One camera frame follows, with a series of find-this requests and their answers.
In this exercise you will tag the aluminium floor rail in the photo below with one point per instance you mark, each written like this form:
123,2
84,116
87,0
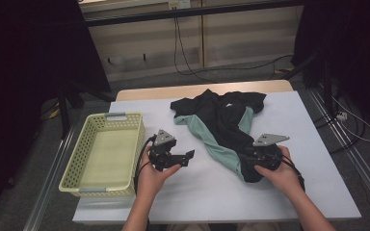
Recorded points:
49,183
359,163

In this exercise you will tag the white plug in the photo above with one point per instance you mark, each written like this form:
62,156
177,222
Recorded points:
342,115

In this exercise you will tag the black tripod stand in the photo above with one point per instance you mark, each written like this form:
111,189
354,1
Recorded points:
65,115

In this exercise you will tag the large black curtain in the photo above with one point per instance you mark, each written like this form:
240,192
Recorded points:
29,64

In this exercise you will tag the person's beige trousers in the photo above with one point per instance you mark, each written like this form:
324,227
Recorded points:
186,228

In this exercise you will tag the person's left hand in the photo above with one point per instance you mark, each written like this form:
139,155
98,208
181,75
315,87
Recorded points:
149,179

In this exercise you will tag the black and green shirt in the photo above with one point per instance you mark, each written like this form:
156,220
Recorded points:
221,125

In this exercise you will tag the black metal stand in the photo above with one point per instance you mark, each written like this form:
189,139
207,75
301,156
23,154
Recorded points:
327,89

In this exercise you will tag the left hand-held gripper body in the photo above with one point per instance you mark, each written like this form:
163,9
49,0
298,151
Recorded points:
163,138

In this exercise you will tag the yellow plastic basket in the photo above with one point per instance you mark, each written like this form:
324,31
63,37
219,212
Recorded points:
106,157

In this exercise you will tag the white wall socket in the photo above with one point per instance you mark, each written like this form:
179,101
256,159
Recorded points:
179,4

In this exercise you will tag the beige wooden cabinet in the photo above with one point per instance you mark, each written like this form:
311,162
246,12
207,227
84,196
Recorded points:
247,35

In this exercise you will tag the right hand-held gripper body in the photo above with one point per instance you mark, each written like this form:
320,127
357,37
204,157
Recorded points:
269,139

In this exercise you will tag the person's right hand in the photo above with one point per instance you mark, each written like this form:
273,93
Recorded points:
285,179

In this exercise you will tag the black horizontal bar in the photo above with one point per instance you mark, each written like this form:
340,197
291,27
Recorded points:
186,12

